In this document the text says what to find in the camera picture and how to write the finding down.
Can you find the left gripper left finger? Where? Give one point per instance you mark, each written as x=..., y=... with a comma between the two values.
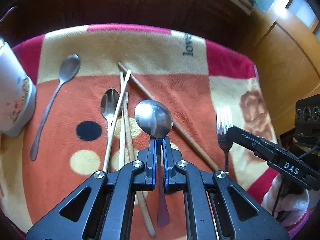
x=102, y=206

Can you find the steel fork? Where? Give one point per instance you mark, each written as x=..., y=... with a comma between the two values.
x=223, y=123

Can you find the small steel teaspoon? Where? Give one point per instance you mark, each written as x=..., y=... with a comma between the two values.
x=108, y=107

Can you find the black speaker box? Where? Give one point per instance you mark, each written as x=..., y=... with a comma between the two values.
x=307, y=118

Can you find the white cartoon thermos jar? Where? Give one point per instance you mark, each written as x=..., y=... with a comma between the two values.
x=17, y=93

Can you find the large steel spoon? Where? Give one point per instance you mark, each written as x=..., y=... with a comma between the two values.
x=156, y=120

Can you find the colourful fleece blanket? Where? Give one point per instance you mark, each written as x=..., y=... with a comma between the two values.
x=190, y=75

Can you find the long wooden chopstick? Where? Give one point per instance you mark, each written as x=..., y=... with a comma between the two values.
x=183, y=134

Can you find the right hand in white glove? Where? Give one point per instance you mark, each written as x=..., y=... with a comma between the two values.
x=295, y=204

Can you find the pale wooden chopstick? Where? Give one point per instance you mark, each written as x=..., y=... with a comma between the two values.
x=122, y=142
x=114, y=121
x=139, y=195

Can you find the long-handled steel spoon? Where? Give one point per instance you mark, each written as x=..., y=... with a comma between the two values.
x=68, y=70

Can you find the light wooden cabinet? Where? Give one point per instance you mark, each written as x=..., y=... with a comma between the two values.
x=286, y=54

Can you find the dark wooden kitchen cabinets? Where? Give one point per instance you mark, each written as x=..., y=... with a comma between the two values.
x=221, y=21

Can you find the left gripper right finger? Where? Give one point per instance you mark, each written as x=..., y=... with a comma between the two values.
x=216, y=207

